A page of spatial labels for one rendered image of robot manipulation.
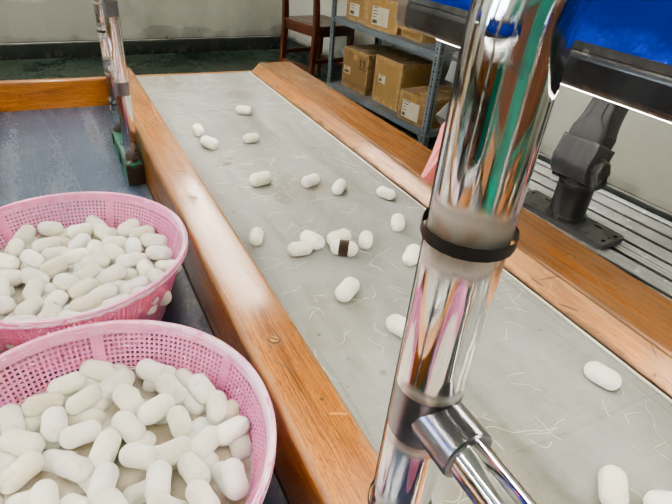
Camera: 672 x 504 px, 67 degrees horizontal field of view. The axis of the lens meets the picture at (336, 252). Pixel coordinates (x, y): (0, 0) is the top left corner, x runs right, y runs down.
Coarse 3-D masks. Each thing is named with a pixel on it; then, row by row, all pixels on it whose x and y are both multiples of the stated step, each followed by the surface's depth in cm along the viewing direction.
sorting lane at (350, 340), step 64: (256, 128) 101; (320, 128) 104; (256, 192) 78; (320, 192) 80; (256, 256) 64; (320, 256) 65; (384, 256) 66; (320, 320) 55; (384, 320) 55; (512, 320) 57; (384, 384) 48; (512, 384) 49; (576, 384) 50; (640, 384) 50; (512, 448) 43; (576, 448) 43; (640, 448) 44
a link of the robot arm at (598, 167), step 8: (600, 160) 83; (592, 168) 83; (600, 168) 82; (608, 168) 84; (560, 176) 90; (592, 176) 84; (600, 176) 84; (608, 176) 85; (576, 184) 88; (592, 184) 85; (600, 184) 86
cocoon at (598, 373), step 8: (584, 368) 50; (592, 368) 49; (600, 368) 49; (608, 368) 49; (592, 376) 49; (600, 376) 49; (608, 376) 48; (616, 376) 48; (600, 384) 49; (608, 384) 48; (616, 384) 48
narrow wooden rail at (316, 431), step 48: (144, 96) 105; (144, 144) 85; (192, 192) 71; (192, 240) 62; (240, 240) 62; (192, 288) 68; (240, 288) 54; (240, 336) 48; (288, 336) 48; (288, 384) 43; (288, 432) 40; (336, 432) 40; (288, 480) 43; (336, 480) 36
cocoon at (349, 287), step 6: (342, 282) 57; (348, 282) 57; (354, 282) 57; (336, 288) 57; (342, 288) 56; (348, 288) 56; (354, 288) 57; (336, 294) 57; (342, 294) 56; (348, 294) 56; (354, 294) 57; (342, 300) 56; (348, 300) 57
